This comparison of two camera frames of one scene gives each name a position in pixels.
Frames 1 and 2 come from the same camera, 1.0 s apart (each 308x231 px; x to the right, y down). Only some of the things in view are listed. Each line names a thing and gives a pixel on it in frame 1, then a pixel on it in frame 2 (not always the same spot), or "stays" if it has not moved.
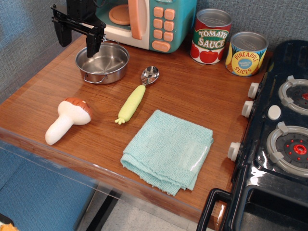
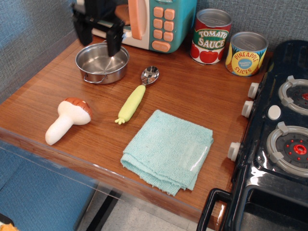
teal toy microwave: (161, 26) stays
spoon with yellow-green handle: (149, 74) stays
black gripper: (81, 15) -> (103, 11)
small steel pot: (108, 67) stays
